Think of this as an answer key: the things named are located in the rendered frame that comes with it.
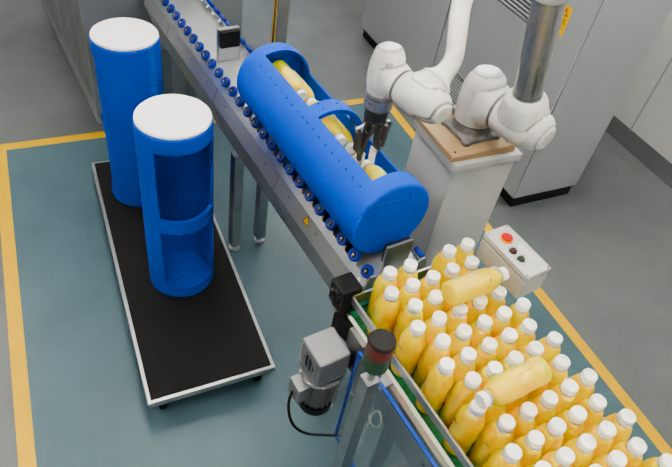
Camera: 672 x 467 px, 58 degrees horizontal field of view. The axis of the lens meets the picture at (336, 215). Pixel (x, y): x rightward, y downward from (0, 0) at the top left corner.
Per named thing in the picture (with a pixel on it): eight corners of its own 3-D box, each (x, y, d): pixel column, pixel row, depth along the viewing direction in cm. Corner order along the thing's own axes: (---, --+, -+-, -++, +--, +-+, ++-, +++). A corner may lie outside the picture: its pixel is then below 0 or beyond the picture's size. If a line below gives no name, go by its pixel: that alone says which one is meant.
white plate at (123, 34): (159, 18, 269) (159, 21, 270) (92, 15, 263) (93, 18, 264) (157, 50, 250) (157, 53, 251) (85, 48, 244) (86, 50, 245)
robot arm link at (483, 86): (471, 102, 246) (486, 53, 231) (506, 124, 237) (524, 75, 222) (444, 114, 238) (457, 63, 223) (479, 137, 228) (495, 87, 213)
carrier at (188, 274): (136, 277, 276) (184, 308, 267) (114, 118, 216) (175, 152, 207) (180, 241, 295) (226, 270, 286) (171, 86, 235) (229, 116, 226)
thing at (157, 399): (188, 168, 356) (187, 148, 346) (273, 385, 263) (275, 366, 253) (94, 183, 337) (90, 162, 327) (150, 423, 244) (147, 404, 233)
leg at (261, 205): (261, 235, 326) (268, 141, 283) (266, 242, 323) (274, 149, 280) (251, 238, 324) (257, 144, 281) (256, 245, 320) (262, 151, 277)
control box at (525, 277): (497, 245, 200) (508, 223, 193) (539, 289, 188) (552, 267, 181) (474, 254, 196) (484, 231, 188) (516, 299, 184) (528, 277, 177)
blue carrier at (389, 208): (296, 101, 255) (306, 38, 236) (415, 242, 204) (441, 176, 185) (233, 110, 241) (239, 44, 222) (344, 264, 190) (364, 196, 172)
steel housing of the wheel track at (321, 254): (195, 33, 346) (194, -26, 323) (411, 317, 221) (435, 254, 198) (145, 40, 333) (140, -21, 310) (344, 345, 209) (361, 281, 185)
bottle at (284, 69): (282, 76, 235) (304, 103, 224) (266, 74, 230) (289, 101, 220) (289, 60, 231) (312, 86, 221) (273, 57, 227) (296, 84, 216)
